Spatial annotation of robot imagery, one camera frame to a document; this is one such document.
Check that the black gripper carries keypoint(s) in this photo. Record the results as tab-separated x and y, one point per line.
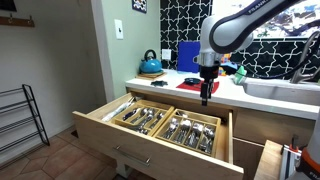
209	73

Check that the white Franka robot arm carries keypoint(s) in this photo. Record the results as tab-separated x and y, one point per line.
230	33

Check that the light wooden drawer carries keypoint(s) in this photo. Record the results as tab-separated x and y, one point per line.
100	133

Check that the red cloth mat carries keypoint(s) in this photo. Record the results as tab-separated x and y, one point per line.
215	88

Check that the small black round dish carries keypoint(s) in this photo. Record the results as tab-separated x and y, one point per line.
192	81

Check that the bamboo cutlery organizer four compartments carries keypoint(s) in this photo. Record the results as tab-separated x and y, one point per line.
200	115

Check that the green dish sponge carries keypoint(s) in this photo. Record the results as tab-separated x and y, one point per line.
239	77

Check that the stainless steel spoon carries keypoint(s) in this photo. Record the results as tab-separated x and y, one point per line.
209	132
160	116
144	112
150	115
174	121
197	127

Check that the colourful mosaic tile board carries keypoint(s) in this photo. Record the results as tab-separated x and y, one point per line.
225	58

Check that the blue container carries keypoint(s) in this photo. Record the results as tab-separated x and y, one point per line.
186	56

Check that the black star-shaped trivet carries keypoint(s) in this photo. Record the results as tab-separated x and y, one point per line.
159	83

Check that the bamboo cutlery organizer three compartments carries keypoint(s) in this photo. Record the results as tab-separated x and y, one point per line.
156	104

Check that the square wooden trivet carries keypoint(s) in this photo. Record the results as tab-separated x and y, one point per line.
156	76

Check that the blue tea kettle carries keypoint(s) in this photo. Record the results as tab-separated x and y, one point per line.
150	66

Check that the wooden base cabinet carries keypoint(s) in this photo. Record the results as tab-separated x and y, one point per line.
266	126

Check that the white kitchen sink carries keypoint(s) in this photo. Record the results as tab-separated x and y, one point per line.
283	91

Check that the wooden robot cart top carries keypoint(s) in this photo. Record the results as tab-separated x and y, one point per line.
270	160

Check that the clear plastic wrapped packet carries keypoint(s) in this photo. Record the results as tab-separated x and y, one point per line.
116	111

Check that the grey metal faucet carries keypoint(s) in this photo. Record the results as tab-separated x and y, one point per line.
301	66

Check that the kitchen window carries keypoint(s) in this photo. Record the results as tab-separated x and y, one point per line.
283	23

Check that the white stand leg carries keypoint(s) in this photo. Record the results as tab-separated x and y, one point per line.
123	170

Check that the black metal shoe rack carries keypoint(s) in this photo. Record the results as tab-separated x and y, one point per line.
31	103

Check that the dark framed picture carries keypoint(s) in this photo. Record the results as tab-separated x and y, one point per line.
7	4

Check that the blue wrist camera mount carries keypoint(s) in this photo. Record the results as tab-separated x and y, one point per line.
228	68

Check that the white wall outlet plate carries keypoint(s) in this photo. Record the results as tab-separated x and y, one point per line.
166	54

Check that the aluminium profile rail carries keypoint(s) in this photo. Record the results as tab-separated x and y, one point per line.
288	163

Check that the white light switch plate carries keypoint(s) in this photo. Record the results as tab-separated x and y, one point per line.
119	29

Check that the wooden coat hook rail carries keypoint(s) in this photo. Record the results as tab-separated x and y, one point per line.
16	21

